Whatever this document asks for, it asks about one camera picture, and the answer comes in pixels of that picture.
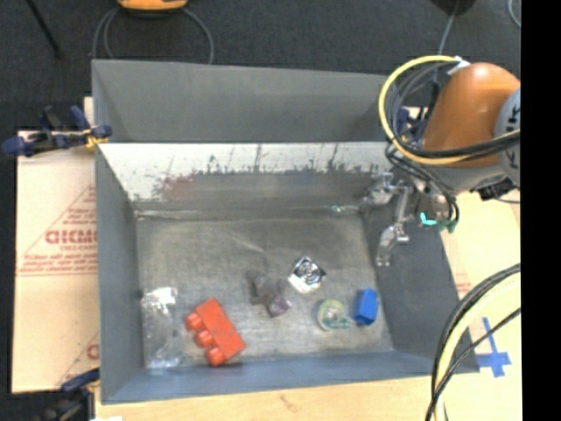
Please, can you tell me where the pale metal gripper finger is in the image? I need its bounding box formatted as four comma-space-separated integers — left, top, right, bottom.
375, 223, 411, 268
358, 172, 399, 214

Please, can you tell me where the blue toy block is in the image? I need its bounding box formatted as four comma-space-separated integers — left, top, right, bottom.
352, 288, 380, 327

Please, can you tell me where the shiny silver round container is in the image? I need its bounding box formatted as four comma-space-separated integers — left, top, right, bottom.
286, 254, 328, 295

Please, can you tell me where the clear green tape roll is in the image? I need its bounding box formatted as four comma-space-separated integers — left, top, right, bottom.
315, 298, 352, 332

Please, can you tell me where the grey and purple toy figure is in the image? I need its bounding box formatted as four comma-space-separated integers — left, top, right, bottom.
246, 271, 294, 318

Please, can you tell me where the grey metal bin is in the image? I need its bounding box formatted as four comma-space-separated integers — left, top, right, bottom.
90, 59, 479, 405

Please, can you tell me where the red toy building brick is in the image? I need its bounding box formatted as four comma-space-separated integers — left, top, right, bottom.
183, 296, 247, 368

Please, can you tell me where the clear plastic packet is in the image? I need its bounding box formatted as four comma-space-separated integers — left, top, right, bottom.
140, 286, 184, 370

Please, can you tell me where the brown cardboard board, red print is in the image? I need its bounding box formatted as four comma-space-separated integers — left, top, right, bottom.
10, 128, 103, 395

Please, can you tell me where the black cylinder on white bracket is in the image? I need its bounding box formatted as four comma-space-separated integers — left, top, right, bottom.
474, 177, 516, 202

